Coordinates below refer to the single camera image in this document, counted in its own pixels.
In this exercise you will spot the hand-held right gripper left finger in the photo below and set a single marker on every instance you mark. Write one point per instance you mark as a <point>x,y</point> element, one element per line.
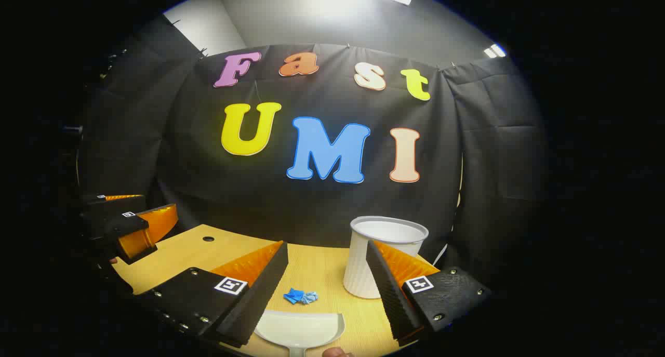
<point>260,294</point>

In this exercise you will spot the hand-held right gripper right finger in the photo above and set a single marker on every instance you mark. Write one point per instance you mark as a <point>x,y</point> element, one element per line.
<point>389,294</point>

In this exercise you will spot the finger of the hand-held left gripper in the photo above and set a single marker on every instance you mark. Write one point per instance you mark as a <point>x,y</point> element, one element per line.
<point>114,198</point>
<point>119,223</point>

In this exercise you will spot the dark blue paper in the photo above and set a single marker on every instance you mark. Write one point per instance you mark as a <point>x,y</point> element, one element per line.
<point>293,295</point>

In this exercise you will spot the white ribbed garbage bin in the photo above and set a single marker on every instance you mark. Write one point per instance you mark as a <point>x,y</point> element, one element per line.
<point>358,268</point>

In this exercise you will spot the light blue paper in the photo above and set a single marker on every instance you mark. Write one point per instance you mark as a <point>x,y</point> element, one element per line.
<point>310,297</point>

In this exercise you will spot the grey plastic dustpan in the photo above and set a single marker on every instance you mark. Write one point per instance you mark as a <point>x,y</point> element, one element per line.
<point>298,328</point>

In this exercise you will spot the wooden desktop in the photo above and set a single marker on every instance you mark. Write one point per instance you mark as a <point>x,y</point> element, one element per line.
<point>317,274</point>

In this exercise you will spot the small ceiling light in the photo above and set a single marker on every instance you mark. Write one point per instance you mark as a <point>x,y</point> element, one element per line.
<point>494,51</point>

